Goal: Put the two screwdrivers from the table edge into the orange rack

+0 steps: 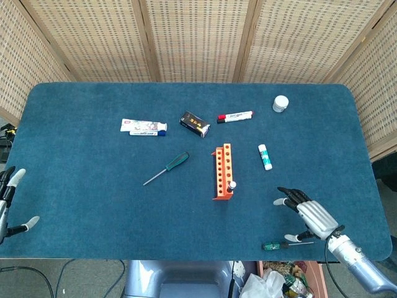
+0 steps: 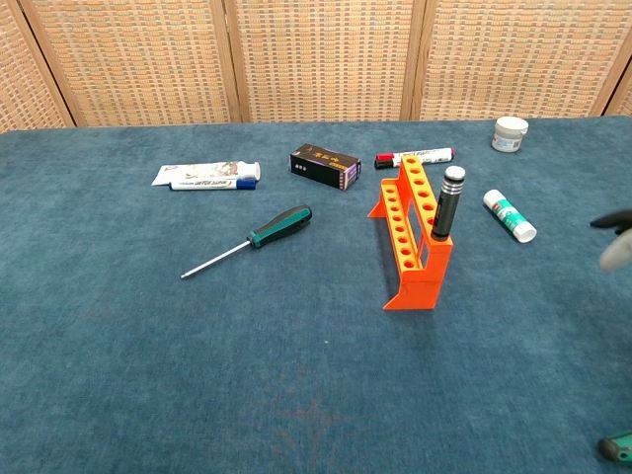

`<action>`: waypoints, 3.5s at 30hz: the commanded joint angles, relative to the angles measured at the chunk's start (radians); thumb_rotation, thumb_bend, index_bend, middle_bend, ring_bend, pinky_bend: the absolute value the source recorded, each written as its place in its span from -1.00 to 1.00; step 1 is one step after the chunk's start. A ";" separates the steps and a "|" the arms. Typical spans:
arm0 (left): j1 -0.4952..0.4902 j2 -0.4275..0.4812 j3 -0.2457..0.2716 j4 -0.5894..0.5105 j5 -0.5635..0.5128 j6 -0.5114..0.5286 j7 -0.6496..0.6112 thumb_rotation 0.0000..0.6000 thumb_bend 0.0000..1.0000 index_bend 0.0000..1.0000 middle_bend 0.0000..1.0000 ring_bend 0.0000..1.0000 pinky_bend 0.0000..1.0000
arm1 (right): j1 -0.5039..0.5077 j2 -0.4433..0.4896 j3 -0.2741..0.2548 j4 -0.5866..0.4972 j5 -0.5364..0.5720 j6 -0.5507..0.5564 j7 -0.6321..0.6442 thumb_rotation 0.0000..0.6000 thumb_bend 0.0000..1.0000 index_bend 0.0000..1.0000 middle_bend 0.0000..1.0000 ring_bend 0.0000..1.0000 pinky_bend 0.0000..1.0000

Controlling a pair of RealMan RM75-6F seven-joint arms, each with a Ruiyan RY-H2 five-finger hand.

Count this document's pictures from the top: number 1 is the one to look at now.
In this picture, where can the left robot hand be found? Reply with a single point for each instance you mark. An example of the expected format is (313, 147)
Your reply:
(3, 214)

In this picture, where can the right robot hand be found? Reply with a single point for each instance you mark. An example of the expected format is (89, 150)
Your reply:
(316, 217)

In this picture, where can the silver black precision screwdriver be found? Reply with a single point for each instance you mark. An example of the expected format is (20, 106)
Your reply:
(231, 187)

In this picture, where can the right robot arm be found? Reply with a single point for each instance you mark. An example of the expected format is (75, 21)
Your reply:
(356, 257)

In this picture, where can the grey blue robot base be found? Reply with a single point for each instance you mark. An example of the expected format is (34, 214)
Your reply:
(186, 279)

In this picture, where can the pink storage box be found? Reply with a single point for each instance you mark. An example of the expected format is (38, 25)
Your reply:
(316, 279)

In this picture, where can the green bottle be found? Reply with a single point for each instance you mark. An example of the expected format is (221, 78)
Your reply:
(291, 281)

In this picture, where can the black floor equipment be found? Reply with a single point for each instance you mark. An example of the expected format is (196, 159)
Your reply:
(6, 139)

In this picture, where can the white green glue stick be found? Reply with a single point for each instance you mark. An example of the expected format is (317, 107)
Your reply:
(265, 157)

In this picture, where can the white plastic bag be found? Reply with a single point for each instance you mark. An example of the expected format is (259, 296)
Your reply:
(263, 285)

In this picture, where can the blue felt table cover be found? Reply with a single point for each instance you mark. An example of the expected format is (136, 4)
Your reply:
(93, 201)

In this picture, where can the orange tool holder rack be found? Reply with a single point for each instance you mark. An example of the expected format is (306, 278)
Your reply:
(222, 194)

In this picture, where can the small white jar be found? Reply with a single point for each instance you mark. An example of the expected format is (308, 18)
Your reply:
(280, 104)

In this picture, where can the red capped white marker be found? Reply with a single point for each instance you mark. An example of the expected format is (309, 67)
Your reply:
(239, 115)

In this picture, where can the black capped white marker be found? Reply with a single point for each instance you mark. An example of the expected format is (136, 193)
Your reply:
(219, 121)

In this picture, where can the rattan folding screen panel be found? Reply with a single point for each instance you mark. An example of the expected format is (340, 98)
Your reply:
(198, 40)
(304, 40)
(378, 93)
(18, 62)
(93, 40)

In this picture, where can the large green black screwdriver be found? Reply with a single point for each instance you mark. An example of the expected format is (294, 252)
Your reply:
(176, 160)

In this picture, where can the black cardboard box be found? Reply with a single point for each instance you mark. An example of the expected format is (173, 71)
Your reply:
(192, 122)

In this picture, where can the white toothpaste tube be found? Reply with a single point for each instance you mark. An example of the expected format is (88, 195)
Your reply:
(139, 125)

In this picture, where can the blue capped white marker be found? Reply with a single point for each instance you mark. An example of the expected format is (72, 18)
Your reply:
(145, 133)

